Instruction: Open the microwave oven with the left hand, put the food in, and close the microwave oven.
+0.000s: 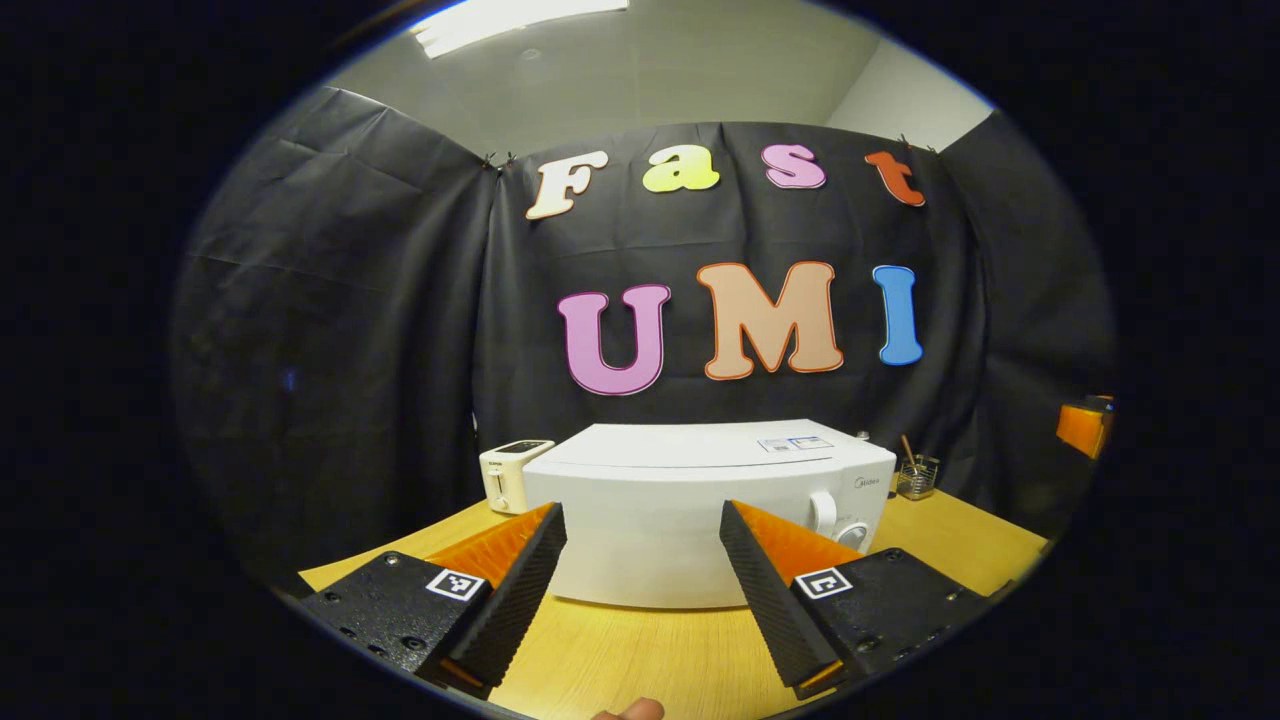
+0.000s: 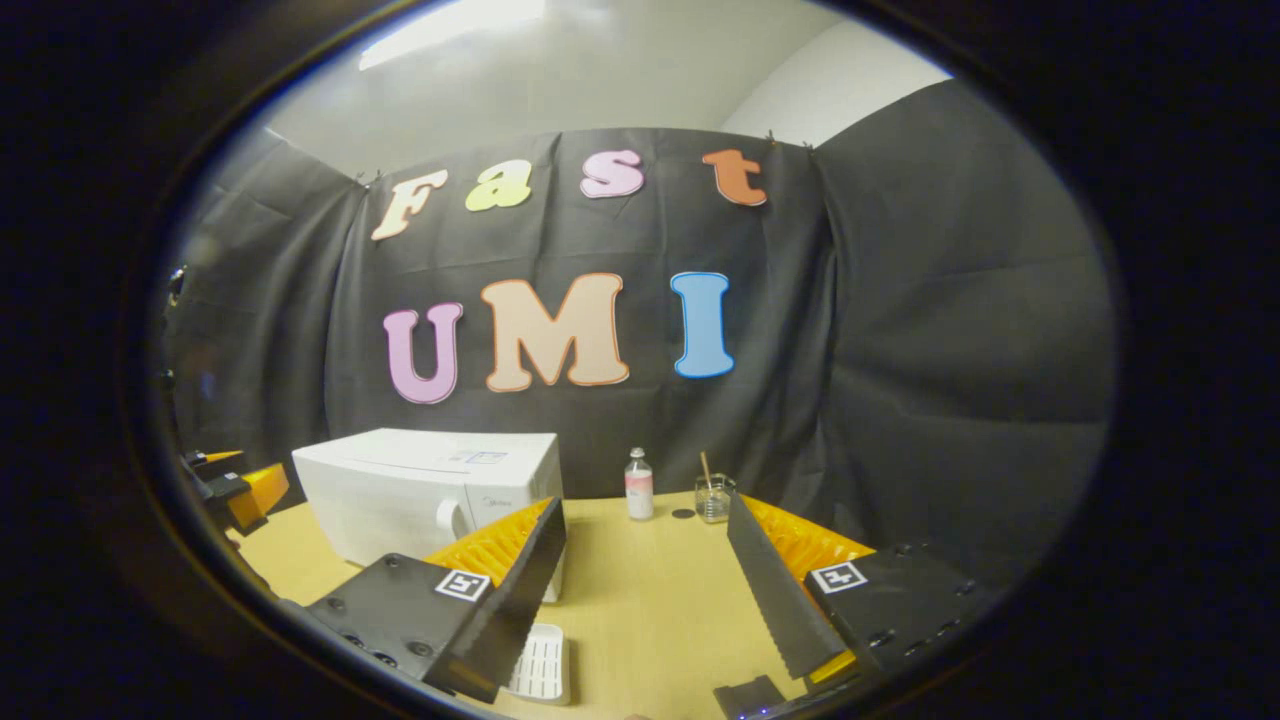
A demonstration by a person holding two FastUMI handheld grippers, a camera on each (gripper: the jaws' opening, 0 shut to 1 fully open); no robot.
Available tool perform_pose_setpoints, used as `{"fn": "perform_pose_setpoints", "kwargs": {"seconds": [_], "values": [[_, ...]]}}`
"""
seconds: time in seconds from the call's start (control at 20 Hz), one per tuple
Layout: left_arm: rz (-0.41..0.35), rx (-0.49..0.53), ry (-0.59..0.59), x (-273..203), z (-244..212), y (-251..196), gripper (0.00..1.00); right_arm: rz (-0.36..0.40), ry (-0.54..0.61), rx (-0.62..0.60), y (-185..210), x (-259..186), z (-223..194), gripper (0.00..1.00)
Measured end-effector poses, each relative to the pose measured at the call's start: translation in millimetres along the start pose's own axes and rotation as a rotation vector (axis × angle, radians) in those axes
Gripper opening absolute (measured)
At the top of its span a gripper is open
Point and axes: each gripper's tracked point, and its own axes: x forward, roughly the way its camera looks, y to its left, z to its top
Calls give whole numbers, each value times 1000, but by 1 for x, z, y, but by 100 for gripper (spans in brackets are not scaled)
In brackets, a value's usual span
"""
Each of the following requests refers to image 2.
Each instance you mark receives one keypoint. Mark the black backdrop cloth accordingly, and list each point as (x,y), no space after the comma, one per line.
(950,330)

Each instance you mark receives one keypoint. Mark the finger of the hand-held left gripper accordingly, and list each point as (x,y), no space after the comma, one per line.
(215,461)
(258,492)

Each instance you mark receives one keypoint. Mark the glass cup with stick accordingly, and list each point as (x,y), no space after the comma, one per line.
(715,500)

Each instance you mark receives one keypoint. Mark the small bottle with pink label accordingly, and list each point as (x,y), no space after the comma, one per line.
(639,490)

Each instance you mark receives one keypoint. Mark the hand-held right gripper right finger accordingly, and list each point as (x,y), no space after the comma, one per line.
(775,600)

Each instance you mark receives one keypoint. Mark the white plastic tray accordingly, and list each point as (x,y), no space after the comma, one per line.
(540,665)

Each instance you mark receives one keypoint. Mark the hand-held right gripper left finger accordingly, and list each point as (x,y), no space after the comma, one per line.
(515,610)

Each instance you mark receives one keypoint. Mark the white microwave oven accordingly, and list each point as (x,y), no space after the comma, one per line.
(390,500)

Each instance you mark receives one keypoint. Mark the black flat device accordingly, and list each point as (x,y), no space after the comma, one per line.
(748,697)

